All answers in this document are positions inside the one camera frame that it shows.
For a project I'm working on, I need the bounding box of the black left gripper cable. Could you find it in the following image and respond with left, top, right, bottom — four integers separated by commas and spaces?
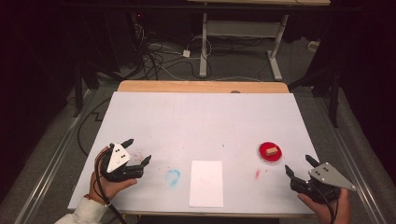
93, 151, 129, 224

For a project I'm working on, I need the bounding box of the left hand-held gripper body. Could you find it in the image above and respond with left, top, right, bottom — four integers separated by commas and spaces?
100, 142, 145, 183

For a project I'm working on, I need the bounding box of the white paper sheet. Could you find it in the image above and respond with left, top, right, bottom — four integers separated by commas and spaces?
189, 160, 224, 208

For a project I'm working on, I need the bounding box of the person's right hand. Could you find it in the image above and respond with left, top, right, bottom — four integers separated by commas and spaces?
297, 188, 351, 224

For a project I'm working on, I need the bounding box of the small white box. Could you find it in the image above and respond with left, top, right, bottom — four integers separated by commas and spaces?
307, 40, 321, 53

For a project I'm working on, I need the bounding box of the red string bracelet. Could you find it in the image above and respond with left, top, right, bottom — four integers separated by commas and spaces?
84, 193, 110, 209

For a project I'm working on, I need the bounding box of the round red ink pad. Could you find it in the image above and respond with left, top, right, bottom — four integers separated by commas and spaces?
258, 141, 283, 163

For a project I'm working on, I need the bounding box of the white desk frame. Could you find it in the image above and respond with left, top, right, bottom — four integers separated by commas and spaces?
186, 0, 332, 82

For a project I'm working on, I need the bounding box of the person's left hand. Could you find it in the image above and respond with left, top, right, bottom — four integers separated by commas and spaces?
88, 147, 138, 203

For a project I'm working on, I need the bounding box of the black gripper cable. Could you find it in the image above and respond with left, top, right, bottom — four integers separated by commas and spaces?
312, 185, 337, 224
93, 151, 129, 224

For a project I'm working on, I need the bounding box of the black stand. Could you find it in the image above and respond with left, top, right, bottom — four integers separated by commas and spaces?
288, 59, 342, 129
72, 60, 102, 119

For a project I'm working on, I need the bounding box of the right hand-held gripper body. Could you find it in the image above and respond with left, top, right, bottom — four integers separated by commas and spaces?
290, 161, 357, 205

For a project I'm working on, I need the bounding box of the white foam board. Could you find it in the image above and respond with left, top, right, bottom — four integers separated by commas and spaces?
67, 91, 320, 216

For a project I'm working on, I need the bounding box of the black floor cable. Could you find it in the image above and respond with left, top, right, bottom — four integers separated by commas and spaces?
76, 97, 112, 157

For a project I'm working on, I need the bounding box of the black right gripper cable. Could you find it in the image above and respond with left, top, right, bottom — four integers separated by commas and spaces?
312, 185, 337, 224

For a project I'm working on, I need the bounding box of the tangle of floor cables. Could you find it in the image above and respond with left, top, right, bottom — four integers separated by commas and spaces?
130, 12, 219, 82

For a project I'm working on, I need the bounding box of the metal floor rail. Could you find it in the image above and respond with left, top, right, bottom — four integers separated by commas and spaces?
13, 88, 98, 224
313, 92, 388, 224

